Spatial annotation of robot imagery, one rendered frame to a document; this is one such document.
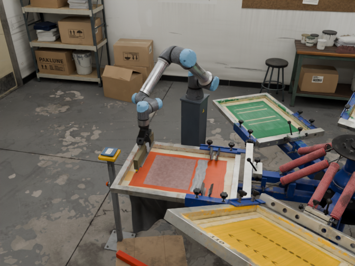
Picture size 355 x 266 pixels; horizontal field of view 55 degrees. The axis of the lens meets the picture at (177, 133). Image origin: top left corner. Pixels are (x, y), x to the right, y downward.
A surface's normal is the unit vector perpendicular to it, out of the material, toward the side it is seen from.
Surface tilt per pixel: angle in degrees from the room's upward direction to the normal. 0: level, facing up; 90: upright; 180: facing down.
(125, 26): 90
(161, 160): 0
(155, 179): 0
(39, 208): 0
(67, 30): 90
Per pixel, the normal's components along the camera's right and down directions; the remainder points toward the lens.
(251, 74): -0.21, 0.51
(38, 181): 0.00, -0.85
